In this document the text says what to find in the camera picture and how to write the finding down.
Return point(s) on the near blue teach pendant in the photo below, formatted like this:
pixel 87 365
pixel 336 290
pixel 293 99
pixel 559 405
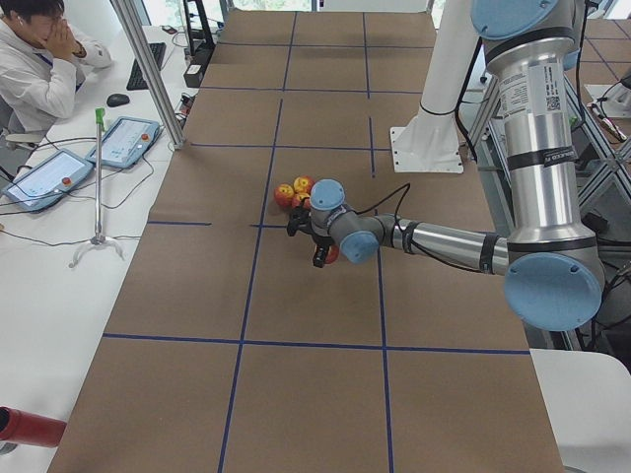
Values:
pixel 44 185

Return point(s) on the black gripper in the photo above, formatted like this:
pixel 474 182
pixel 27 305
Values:
pixel 321 244

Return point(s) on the far blue teach pendant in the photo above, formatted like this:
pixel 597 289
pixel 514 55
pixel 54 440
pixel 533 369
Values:
pixel 126 141

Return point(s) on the red cylinder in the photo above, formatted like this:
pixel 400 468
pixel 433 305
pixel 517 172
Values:
pixel 21 427

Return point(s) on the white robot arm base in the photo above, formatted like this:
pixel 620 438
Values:
pixel 429 142

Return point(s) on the person in white shirt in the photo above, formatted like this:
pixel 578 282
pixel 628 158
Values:
pixel 42 61

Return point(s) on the red-yellow apple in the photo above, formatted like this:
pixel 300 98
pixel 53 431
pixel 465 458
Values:
pixel 303 184
pixel 283 195
pixel 332 255
pixel 301 199

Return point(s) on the blue teach pendant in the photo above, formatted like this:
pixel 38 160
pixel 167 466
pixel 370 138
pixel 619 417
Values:
pixel 126 141
pixel 44 185

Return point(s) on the metal stand with green tip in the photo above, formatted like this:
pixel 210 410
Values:
pixel 99 240

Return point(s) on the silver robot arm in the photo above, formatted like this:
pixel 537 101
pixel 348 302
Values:
pixel 497 78

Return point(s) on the black computer mouse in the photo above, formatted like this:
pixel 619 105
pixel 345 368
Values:
pixel 116 100

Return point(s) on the aluminium frame post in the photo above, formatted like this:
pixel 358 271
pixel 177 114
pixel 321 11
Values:
pixel 130 22

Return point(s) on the black box on desk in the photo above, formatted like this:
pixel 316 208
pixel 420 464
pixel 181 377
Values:
pixel 193 75

